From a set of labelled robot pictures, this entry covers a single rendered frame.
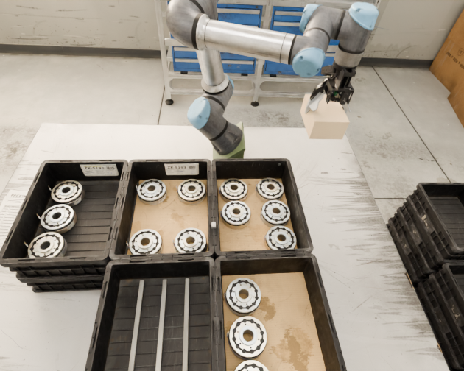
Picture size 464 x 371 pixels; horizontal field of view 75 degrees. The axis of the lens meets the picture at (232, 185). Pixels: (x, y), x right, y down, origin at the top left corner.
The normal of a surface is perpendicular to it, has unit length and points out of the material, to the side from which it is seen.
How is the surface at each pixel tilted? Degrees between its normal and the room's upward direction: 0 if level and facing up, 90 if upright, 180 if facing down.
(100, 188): 0
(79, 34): 90
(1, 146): 0
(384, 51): 90
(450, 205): 0
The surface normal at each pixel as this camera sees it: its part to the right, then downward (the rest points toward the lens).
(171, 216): 0.06, -0.64
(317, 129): 0.04, 0.76
